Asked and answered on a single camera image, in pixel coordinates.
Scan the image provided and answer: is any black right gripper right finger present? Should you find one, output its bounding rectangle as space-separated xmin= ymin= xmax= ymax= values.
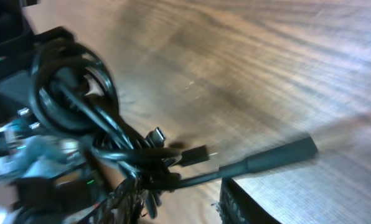
xmin=218 ymin=179 xmax=280 ymax=224

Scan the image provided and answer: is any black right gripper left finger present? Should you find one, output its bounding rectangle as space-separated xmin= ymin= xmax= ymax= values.
xmin=79 ymin=179 xmax=145 ymax=224

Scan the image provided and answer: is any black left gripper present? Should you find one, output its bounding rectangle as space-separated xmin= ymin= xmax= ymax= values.
xmin=0 ymin=0 xmax=80 ymax=224

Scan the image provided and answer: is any thin black usb cable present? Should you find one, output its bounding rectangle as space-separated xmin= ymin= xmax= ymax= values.
xmin=88 ymin=126 xmax=219 ymax=175

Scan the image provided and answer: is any thick black usb cable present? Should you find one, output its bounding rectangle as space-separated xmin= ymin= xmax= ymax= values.
xmin=28 ymin=40 xmax=319 ymax=218

